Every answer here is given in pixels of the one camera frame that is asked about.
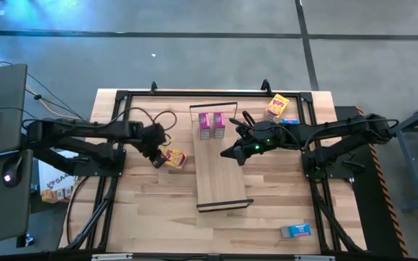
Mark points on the black metal table frame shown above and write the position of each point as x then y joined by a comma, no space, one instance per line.
180,94

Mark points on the grey metal stand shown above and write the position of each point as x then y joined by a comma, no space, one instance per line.
410,166

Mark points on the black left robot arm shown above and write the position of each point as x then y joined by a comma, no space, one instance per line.
85,127

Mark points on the black platform with hazard stripe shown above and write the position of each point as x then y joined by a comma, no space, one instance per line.
370,217

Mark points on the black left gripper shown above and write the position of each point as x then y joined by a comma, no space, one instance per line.
152,139

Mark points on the silver metal bracket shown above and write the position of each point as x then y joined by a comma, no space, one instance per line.
111,257
314,258

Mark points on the white printed cardboard box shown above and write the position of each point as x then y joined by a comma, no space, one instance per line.
53,179

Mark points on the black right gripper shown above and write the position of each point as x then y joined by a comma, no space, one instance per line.
254,139

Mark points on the black computer mouse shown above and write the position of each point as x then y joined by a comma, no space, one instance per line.
13,170

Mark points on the wooden shelf with black frame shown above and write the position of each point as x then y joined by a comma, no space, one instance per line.
220,181

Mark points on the Raisin Bran cereal box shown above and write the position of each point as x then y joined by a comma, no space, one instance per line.
219,125
204,125

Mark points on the small yellow carton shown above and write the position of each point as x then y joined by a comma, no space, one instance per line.
56,195

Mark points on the blue Rice Krispies cereal box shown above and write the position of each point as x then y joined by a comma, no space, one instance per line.
297,230
290,121

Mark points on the yellow Corn Pops cereal box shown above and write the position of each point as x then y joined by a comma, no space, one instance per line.
176,158
277,107

